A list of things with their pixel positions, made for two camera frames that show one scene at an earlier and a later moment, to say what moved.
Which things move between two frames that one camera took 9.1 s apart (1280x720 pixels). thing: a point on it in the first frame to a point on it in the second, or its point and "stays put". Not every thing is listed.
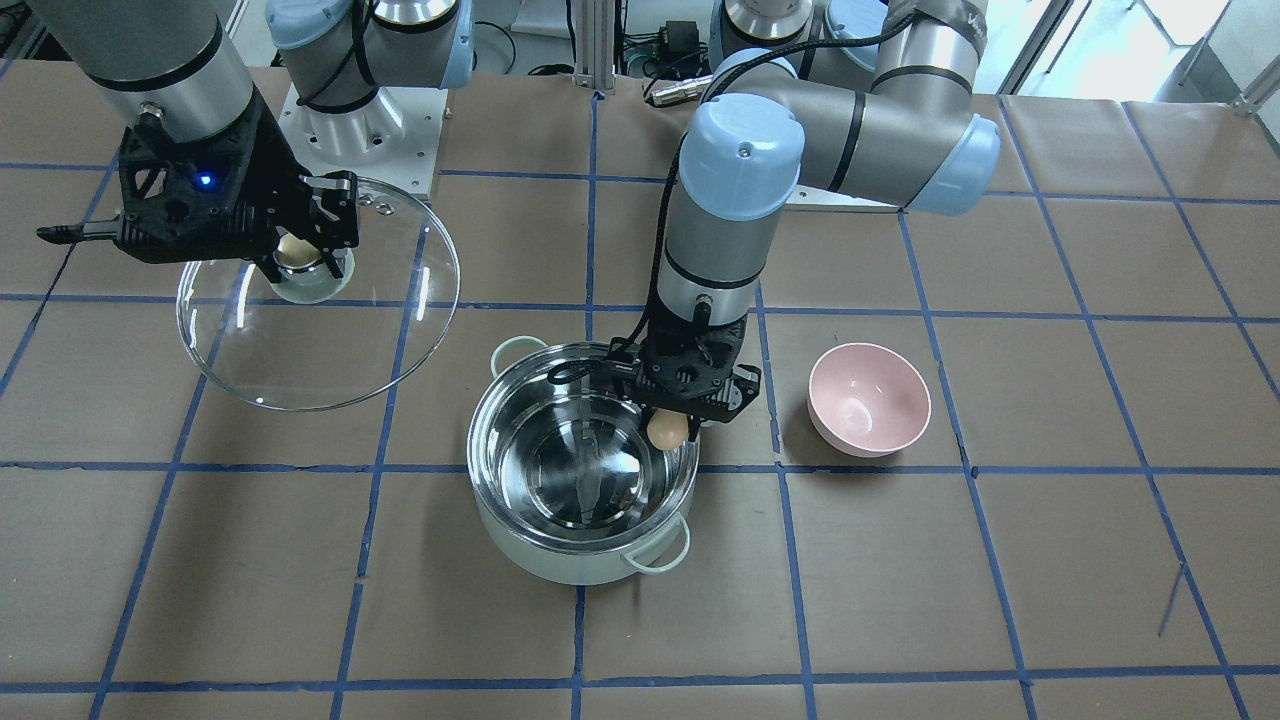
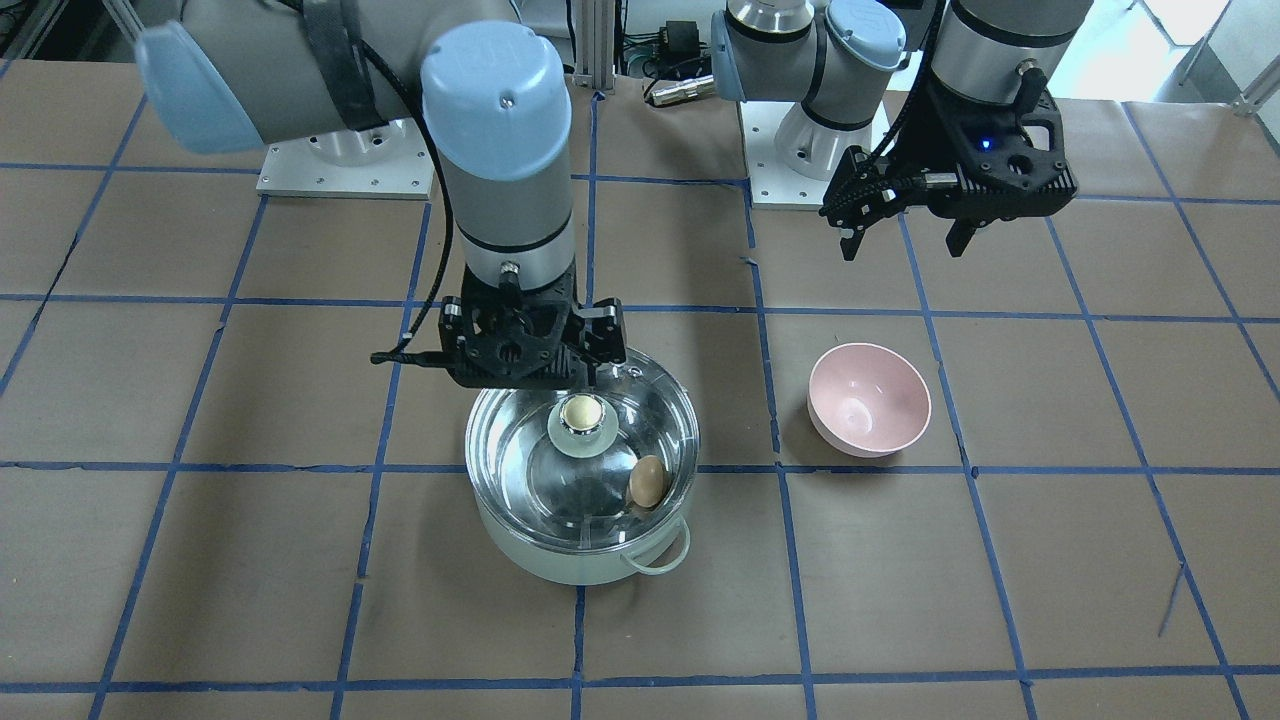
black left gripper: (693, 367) to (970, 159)
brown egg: (667, 429) to (648, 480)
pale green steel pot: (566, 484) stays put
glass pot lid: (314, 341) to (587, 469)
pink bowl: (867, 400) stays put
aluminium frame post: (594, 45) stays put
